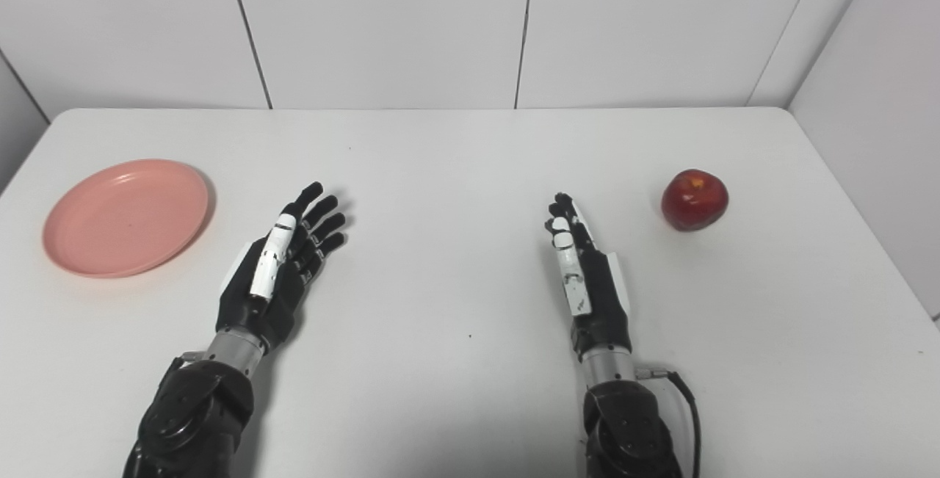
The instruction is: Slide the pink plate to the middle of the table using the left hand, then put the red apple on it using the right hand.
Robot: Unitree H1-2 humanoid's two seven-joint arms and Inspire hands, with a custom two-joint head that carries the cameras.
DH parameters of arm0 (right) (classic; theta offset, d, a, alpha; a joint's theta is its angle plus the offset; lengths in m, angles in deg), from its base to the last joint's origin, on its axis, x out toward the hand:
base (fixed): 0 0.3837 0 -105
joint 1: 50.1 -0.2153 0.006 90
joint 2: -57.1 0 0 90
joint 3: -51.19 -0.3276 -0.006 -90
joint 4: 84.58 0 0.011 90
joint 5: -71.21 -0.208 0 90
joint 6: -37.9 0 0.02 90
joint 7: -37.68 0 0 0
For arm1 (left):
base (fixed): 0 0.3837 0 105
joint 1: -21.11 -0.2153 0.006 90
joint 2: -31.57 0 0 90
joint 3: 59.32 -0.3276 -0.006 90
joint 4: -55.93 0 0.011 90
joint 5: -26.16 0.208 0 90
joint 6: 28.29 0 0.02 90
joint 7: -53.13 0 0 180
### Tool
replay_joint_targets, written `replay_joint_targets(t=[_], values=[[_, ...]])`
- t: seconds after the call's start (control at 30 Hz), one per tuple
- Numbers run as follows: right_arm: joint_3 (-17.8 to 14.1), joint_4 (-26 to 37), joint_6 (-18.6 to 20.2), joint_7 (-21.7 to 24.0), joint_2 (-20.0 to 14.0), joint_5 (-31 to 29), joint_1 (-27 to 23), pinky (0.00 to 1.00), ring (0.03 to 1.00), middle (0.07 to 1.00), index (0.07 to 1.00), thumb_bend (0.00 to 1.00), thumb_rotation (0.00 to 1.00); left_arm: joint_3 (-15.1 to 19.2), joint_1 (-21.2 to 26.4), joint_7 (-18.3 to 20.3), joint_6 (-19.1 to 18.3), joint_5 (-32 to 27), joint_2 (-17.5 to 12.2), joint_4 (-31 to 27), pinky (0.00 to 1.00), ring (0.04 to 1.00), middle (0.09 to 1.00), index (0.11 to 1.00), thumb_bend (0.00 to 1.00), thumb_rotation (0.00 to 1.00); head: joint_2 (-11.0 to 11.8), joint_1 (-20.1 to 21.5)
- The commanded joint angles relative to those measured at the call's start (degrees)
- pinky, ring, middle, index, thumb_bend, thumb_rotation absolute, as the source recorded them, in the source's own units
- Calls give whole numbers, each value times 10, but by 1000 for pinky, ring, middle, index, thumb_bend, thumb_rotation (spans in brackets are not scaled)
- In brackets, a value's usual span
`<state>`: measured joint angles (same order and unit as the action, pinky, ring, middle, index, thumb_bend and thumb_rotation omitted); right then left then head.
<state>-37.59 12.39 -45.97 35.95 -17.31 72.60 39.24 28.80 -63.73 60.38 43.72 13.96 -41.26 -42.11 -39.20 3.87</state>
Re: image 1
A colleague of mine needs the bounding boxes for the pink plastic plate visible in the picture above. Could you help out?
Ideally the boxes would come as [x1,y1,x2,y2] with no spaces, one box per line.
[42,159,211,278]

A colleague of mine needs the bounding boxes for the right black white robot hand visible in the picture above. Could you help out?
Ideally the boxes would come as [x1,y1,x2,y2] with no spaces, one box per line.
[545,192,632,361]

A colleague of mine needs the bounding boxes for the red apple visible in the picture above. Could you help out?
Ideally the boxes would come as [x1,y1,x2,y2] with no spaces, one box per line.
[660,168,730,232]

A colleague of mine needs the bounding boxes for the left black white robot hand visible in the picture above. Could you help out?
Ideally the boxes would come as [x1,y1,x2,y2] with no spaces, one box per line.
[215,181,347,352]

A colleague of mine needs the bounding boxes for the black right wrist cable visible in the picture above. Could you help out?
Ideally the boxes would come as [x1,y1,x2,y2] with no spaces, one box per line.
[636,366,703,478]

